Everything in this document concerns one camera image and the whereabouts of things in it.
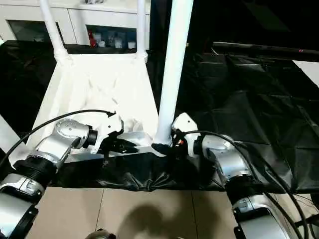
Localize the white glass door cabinet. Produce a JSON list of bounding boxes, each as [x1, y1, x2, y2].
[[0, 0, 152, 50]]

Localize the black glossy mat cloth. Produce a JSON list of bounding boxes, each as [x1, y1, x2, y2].
[[0, 39, 319, 194]]

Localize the grey rounded object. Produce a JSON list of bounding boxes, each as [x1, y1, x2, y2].
[[86, 229, 116, 239]]

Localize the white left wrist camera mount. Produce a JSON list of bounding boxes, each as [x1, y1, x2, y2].
[[90, 111, 125, 155]]

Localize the white flat board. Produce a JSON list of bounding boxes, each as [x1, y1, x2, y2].
[[292, 60, 319, 88]]

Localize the black stand foot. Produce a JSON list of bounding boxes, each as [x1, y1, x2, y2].
[[294, 213, 319, 225]]

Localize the white plastic table top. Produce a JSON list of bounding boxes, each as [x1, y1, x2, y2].
[[8, 51, 173, 165]]

